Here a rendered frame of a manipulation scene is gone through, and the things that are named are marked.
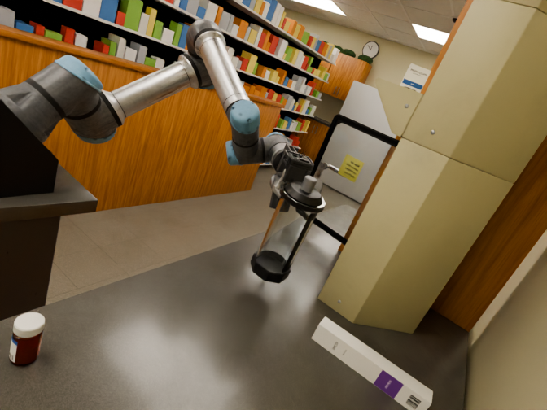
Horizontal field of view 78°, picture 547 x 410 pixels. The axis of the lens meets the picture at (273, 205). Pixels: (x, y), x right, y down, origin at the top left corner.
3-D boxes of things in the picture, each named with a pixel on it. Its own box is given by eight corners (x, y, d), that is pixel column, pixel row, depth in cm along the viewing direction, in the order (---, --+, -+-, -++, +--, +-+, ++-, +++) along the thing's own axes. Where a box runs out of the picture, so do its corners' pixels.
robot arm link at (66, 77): (19, 69, 85) (63, 41, 90) (47, 106, 97) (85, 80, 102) (50, 92, 82) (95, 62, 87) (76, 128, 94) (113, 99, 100)
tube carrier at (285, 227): (294, 284, 83) (331, 212, 74) (252, 276, 80) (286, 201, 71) (285, 256, 93) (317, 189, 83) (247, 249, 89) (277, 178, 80)
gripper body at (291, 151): (288, 157, 81) (278, 140, 91) (275, 188, 85) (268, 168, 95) (316, 166, 84) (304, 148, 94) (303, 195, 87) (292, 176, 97)
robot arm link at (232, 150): (224, 127, 96) (262, 124, 97) (225, 150, 106) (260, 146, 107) (226, 150, 93) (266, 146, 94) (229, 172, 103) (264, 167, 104)
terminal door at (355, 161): (355, 253, 118) (413, 146, 104) (293, 209, 135) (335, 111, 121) (356, 252, 119) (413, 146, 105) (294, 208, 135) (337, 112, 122)
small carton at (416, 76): (416, 97, 86) (428, 73, 84) (418, 95, 82) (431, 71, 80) (397, 89, 87) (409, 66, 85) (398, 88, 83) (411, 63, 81)
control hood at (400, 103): (422, 142, 104) (439, 111, 101) (400, 137, 77) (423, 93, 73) (387, 128, 109) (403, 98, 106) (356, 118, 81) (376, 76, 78)
